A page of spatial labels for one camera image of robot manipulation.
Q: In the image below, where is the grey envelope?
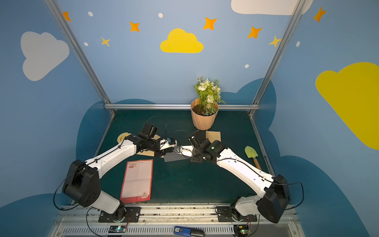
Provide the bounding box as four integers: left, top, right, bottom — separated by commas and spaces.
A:
163, 152, 190, 163

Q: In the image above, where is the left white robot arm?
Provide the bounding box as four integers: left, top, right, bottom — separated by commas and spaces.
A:
62, 123, 177, 220

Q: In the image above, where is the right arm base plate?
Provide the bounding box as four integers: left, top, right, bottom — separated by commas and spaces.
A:
215, 206, 258, 222

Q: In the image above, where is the right green circuit board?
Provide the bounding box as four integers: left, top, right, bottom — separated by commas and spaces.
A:
233, 225, 251, 237

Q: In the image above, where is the left green circuit board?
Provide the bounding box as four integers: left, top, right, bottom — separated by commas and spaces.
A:
108, 226, 127, 234

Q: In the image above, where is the green toy shovel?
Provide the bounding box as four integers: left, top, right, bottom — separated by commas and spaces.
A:
245, 146, 262, 170

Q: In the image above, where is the peach flower pot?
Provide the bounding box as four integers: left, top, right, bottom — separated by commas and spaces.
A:
190, 98, 219, 130

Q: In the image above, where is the red letter paper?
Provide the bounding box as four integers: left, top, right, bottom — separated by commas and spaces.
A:
120, 160, 154, 203

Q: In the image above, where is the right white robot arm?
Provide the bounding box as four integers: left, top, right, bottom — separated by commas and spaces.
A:
189, 130, 290, 224

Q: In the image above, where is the white flower plant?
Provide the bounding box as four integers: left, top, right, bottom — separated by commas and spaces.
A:
194, 76, 226, 116

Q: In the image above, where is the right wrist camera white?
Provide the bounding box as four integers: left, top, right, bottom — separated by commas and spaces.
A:
179, 146, 193, 159

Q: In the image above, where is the blue floral letter paper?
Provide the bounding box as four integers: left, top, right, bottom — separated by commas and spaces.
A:
174, 146, 187, 155

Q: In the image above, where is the small yellow envelope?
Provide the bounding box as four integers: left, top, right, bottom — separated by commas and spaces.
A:
206, 130, 221, 143

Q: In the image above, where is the green circuit board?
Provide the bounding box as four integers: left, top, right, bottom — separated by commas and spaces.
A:
233, 225, 251, 237
108, 226, 127, 234

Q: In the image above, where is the large yellow envelope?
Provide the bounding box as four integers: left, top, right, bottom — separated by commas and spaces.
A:
137, 135, 160, 157

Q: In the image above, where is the aluminium front rail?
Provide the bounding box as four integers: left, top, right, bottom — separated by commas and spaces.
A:
49, 203, 305, 237

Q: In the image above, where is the blue handheld device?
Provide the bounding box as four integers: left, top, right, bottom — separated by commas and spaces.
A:
173, 226, 205, 237

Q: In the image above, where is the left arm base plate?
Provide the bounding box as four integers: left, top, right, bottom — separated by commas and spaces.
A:
98, 206, 141, 223

